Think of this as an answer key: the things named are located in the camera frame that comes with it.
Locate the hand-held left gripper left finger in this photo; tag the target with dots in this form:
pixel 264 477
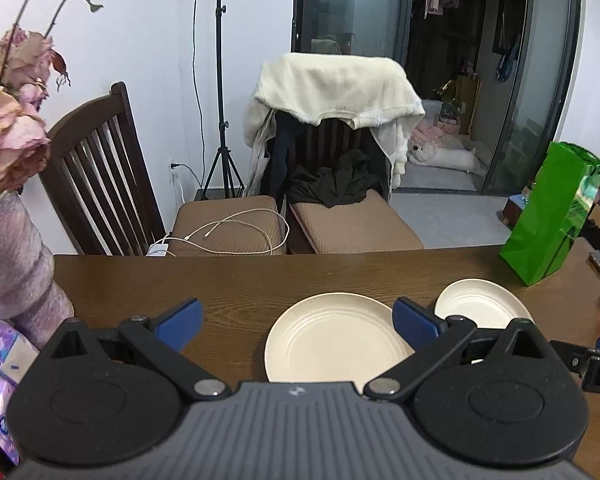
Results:
pixel 180 325

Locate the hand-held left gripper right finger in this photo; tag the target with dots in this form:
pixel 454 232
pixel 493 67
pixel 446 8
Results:
pixel 415 322

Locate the cream plate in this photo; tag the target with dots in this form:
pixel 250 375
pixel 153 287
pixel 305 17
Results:
pixel 480 300
pixel 330 340

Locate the brown seat cushion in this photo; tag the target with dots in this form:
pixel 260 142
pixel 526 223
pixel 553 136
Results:
pixel 350 225
pixel 220 210

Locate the green paper bag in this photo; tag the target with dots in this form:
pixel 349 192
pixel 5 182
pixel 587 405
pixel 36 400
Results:
pixel 550 215

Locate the dark crumpled clothing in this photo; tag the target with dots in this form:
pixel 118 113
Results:
pixel 335 182

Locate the white plush toy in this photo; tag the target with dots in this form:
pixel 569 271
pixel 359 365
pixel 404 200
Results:
pixel 445 155

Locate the dark wooden chair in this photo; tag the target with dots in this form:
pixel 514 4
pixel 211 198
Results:
pixel 330 135
pixel 105 170

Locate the pink textured vase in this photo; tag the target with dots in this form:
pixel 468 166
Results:
pixel 15 270

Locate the purple tissue box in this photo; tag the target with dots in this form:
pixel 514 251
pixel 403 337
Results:
pixel 0 345

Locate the pink blanket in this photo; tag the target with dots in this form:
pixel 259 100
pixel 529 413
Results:
pixel 435 135

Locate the navy hanging garment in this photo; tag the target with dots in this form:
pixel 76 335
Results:
pixel 285 160

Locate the black light stand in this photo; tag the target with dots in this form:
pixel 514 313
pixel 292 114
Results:
pixel 222 110

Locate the gold gift bag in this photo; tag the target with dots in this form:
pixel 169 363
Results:
pixel 460 100

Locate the dried pink roses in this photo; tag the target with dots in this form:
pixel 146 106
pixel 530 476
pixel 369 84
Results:
pixel 15 135

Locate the cream sweater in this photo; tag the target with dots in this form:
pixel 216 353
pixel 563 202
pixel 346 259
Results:
pixel 330 85

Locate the glass sliding door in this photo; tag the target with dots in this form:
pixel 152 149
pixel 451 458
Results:
pixel 535 85
pixel 350 5

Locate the wall socket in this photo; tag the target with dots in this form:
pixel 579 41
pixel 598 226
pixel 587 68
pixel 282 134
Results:
pixel 174 172

